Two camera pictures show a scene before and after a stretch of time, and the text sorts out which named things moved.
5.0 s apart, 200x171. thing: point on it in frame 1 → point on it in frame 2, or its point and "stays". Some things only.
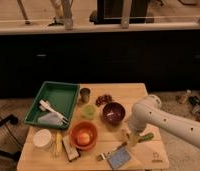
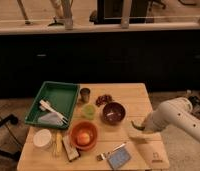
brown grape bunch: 103,100 stays
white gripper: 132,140 → 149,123
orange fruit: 83,138 stays
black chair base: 12,119 stays
